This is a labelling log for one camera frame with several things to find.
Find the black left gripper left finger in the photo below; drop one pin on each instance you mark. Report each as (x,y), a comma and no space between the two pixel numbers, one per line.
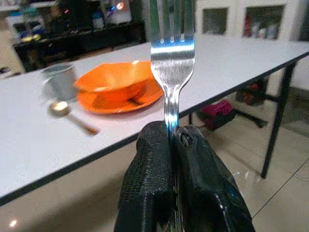
(149,174)

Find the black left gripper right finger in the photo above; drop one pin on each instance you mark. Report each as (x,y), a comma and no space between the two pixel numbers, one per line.
(202,183)

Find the silver metal fork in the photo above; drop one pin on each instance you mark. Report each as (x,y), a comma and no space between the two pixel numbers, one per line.
(172,67)

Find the magenta and black bag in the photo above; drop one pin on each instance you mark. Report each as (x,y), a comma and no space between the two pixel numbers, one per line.
(218,113)

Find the orange plate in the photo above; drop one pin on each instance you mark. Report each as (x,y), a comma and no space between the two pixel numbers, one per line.
(144,99)

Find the orange bowl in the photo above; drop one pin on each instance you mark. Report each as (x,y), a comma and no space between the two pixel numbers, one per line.
(113,79)

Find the red and black bag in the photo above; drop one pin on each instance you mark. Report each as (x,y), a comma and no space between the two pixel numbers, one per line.
(253,93)

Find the gold metal spoon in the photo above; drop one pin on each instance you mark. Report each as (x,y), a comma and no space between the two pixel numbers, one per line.
(59,108)

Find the grey mug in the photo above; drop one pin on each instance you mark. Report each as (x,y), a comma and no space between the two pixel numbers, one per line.
(60,82)

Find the black shelf unit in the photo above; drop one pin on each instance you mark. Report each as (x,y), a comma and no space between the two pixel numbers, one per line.
(79,43)

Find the white bottle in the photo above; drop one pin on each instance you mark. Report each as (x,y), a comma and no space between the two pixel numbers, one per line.
(98,20)

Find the white appliance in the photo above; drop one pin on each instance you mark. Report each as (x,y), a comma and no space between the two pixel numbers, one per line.
(119,12)

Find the white glass door cabinet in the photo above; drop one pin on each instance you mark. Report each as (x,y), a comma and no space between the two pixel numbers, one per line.
(241,19)

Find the white storage box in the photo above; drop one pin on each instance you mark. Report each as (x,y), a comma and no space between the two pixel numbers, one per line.
(25,27)

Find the black table leg frame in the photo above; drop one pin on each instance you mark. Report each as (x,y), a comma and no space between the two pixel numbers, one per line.
(277,116)

